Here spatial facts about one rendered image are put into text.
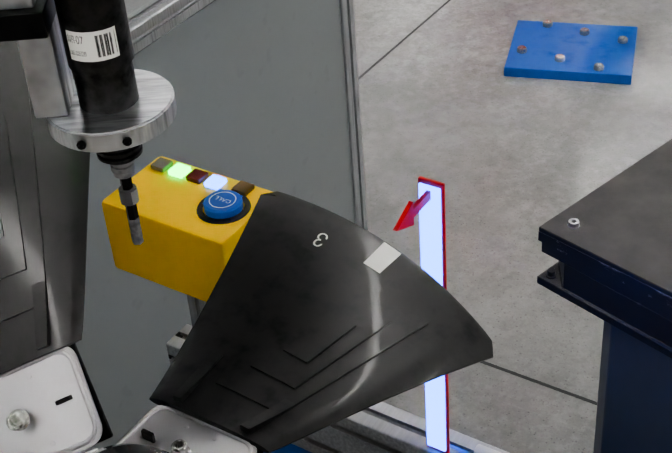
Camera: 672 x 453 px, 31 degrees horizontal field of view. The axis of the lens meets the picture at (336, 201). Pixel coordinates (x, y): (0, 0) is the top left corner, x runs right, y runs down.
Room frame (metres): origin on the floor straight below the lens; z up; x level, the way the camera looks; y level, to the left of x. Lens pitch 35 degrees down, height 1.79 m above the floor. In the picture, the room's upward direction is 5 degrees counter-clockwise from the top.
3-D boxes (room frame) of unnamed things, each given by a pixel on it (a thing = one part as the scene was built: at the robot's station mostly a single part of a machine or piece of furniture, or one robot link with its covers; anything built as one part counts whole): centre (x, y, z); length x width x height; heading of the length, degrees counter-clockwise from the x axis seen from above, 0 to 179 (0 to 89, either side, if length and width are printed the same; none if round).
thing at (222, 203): (1.02, 0.11, 1.08); 0.04 x 0.04 x 0.02
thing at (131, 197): (0.58, 0.12, 1.39); 0.01 x 0.01 x 0.05
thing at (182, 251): (1.04, 0.15, 1.02); 0.16 x 0.10 x 0.11; 55
